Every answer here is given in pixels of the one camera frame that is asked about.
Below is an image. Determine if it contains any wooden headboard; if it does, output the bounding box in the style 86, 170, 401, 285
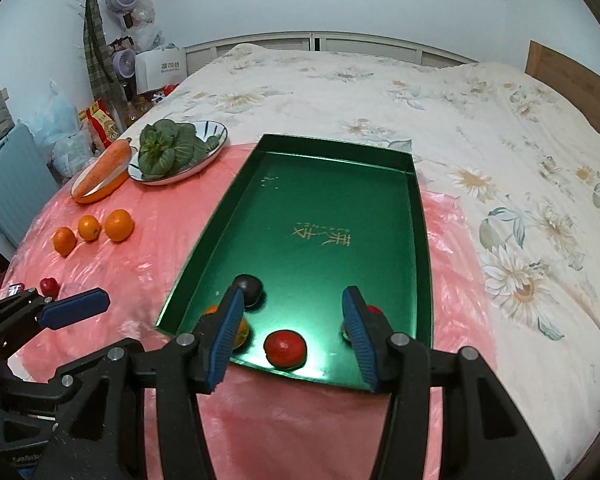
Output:
524, 40, 600, 133

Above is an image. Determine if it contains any red yellow snack bag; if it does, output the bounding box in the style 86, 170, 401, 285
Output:
79, 99, 120, 148

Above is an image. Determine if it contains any light blue suitcase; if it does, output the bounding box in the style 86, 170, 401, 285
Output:
0, 124, 59, 248

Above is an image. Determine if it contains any white blue-rimmed plate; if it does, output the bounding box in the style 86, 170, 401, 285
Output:
127, 119, 230, 188

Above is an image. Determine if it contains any pink plastic sheet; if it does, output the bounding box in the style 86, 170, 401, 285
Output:
4, 144, 496, 479

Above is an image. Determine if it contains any carrot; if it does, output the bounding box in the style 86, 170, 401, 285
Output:
71, 139, 133, 202

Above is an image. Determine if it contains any green leafy vegetable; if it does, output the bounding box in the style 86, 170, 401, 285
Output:
137, 118, 221, 182

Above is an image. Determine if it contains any green shallow box tray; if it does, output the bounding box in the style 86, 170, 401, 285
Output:
156, 134, 434, 389

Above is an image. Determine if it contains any red smartphone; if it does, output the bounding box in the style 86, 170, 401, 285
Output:
7, 283, 24, 297

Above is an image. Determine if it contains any clear plastic bag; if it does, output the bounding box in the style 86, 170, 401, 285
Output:
23, 80, 93, 181

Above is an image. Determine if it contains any orange fruit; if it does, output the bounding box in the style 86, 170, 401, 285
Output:
78, 214, 102, 243
204, 304, 250, 350
52, 226, 78, 258
104, 209, 135, 243

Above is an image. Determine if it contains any white cardboard box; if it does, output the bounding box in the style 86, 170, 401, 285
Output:
135, 48, 187, 93

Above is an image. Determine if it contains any plaid scarf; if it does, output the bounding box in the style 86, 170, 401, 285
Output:
83, 0, 126, 122

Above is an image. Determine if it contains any orange rimmed plate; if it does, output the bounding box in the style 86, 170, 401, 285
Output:
70, 161, 131, 205

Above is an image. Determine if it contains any small red apple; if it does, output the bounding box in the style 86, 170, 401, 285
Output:
40, 278, 60, 299

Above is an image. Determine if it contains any lower purple fan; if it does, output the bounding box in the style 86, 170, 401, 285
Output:
111, 49, 136, 79

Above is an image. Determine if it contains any dark plum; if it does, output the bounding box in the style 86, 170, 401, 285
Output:
233, 274, 264, 310

